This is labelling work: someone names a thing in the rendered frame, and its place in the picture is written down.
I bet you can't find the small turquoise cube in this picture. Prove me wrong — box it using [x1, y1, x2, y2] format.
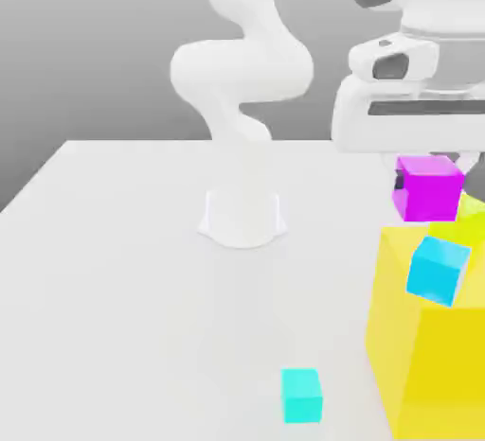
[279, 367, 324, 425]

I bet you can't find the small blue cube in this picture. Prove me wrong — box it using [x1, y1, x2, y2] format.
[404, 235, 473, 309]

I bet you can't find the large yellow box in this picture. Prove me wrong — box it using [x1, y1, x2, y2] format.
[365, 220, 485, 441]

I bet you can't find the small lime cube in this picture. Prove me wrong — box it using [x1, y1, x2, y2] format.
[427, 192, 485, 250]

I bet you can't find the small magenta cube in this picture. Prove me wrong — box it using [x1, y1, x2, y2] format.
[390, 154, 466, 223]

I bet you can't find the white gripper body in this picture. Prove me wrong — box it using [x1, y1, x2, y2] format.
[331, 75, 485, 155]

